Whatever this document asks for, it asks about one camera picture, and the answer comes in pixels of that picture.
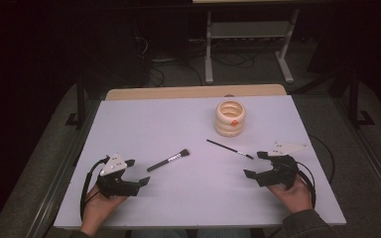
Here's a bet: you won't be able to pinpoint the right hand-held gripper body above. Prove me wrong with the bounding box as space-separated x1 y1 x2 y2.
256 141 310 191

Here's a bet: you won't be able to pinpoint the black floor cables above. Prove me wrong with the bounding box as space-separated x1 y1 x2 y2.
134 35 203 87

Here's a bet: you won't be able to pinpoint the thin black cable loop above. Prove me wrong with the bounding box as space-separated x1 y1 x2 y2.
309 134 336 185

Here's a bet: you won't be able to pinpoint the black fluffy makeup brush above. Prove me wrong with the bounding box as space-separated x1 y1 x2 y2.
146 148 191 174

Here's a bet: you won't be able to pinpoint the grey metal floor rail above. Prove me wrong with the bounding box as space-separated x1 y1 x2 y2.
25 98 101 238
332 98 381 206

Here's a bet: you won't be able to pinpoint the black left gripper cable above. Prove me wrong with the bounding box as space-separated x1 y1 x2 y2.
79 156 111 221

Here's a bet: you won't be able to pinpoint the black metal stand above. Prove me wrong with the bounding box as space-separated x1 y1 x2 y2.
64 73 87 131
347 70 377 129

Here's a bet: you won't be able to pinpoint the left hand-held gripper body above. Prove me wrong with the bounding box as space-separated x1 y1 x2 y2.
95 153 141 199

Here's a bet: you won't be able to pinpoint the person's right hand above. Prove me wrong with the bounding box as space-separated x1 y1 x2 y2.
266 174 314 214

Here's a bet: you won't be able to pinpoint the thin black makeup brush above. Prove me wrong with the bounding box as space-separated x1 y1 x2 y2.
205 138 255 161

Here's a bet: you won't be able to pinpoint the person's left hand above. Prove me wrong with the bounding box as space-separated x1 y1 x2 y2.
80 183 129 230

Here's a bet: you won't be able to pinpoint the cream ringed brush holder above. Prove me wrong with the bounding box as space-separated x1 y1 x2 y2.
214 99 248 139

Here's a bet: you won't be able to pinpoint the white metal stand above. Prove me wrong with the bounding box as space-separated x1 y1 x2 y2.
203 7 301 85

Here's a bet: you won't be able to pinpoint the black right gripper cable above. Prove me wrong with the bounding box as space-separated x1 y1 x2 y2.
296 161 318 210

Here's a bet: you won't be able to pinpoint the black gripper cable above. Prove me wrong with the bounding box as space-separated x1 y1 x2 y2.
296 161 318 210
79 156 111 221

